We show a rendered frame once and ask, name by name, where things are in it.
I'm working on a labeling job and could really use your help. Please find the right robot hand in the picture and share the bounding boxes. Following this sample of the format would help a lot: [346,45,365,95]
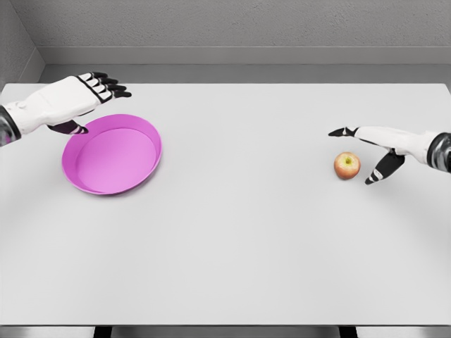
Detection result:
[328,125,414,186]

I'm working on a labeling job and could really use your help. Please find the red yellow apple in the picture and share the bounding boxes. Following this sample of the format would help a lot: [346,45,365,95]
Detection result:
[333,151,362,180]

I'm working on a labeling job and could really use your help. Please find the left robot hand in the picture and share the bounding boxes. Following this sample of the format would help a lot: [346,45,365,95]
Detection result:
[34,72,132,136]

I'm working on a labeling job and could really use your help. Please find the pink round plate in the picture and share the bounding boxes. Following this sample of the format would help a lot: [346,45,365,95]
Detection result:
[61,113,163,195]

